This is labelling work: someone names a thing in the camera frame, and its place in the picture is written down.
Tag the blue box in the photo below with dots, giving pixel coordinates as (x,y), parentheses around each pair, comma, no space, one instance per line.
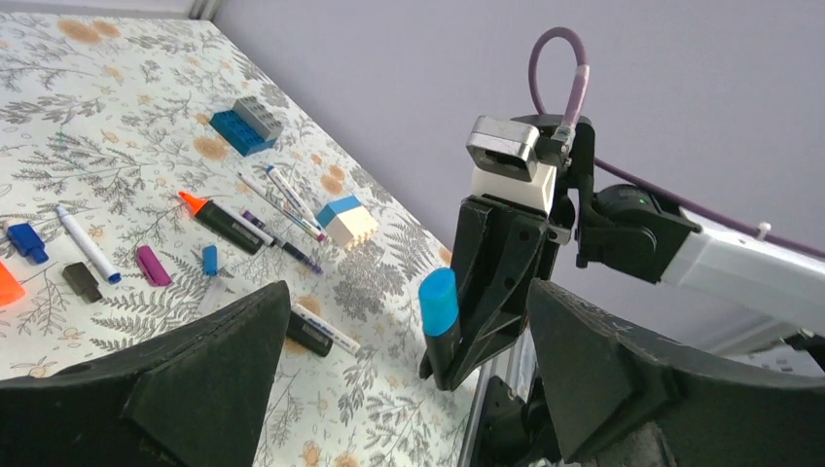
(249,127)

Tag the black highlighter blue cap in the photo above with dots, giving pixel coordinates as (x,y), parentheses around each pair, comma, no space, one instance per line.
(438,301)

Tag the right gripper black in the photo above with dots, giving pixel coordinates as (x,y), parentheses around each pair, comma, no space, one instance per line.
(500,248)

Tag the white grey marker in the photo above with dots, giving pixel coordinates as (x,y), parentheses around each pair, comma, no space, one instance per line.
(339,338)

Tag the floral patterned table mat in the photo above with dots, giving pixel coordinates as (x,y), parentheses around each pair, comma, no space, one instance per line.
(109,117)

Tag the black highlighter pink cap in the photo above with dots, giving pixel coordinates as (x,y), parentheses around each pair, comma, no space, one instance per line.
(308,336)

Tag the purple pen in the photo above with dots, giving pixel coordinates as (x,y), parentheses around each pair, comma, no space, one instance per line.
(286,246)

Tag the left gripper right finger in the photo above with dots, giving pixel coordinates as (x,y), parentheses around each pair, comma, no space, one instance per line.
(622,395)

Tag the white pink pen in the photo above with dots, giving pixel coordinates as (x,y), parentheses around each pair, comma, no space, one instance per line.
(281,207)

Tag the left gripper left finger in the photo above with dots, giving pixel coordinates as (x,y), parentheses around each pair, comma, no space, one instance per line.
(194,396)

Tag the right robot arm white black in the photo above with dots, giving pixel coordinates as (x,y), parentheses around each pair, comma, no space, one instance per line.
(628,229)

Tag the black highlighter orange cap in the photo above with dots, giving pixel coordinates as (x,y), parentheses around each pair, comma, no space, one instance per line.
(220,221)

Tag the clear pen cap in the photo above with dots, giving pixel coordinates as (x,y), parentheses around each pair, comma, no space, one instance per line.
(218,292)

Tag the black small cap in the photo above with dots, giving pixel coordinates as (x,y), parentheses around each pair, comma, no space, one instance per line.
(82,282)

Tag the small blue pen cap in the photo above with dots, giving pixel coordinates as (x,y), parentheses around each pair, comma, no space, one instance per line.
(26,241)

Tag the purple pen cap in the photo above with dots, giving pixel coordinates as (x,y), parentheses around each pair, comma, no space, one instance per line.
(151,267)

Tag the white marker blue tip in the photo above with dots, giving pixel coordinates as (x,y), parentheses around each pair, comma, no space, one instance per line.
(88,246)

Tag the white black marker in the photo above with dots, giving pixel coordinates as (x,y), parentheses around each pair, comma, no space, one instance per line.
(267,239)

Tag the white blue block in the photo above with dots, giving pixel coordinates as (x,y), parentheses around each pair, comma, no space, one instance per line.
(347,222)

